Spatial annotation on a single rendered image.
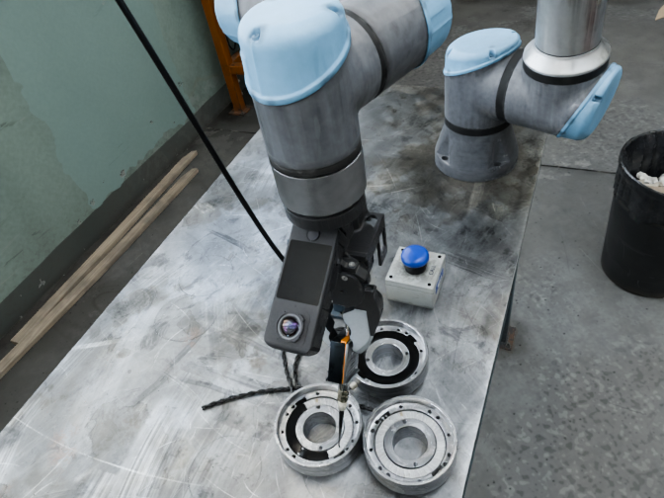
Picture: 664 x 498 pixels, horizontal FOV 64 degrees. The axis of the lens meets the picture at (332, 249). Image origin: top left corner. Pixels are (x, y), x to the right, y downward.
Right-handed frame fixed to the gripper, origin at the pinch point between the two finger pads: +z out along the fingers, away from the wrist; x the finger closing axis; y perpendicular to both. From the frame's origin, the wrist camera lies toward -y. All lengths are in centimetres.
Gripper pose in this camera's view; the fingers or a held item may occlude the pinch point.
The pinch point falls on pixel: (344, 347)
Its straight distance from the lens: 58.8
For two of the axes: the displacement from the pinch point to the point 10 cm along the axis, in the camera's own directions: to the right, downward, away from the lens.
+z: 1.4, 7.1, 6.9
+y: 3.4, -6.9, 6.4
